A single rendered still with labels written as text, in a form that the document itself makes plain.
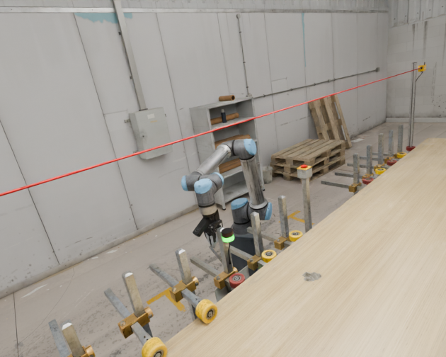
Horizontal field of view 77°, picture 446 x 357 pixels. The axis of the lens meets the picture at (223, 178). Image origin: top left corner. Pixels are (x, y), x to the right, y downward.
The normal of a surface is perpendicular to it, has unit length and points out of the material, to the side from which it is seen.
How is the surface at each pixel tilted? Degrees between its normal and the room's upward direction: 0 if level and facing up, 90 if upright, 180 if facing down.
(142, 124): 90
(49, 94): 90
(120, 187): 90
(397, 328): 0
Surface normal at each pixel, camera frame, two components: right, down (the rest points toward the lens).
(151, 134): 0.61, 0.16
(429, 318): -0.16, -0.93
